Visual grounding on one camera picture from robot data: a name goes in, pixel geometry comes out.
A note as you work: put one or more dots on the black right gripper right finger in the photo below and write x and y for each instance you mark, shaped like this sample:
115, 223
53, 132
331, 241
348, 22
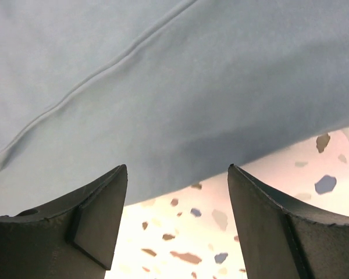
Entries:
283, 237

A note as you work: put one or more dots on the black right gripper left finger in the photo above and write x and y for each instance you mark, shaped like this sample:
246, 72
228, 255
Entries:
73, 236

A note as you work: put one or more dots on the grey-blue t-shirt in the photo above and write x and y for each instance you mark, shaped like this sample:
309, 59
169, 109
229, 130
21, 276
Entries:
175, 90

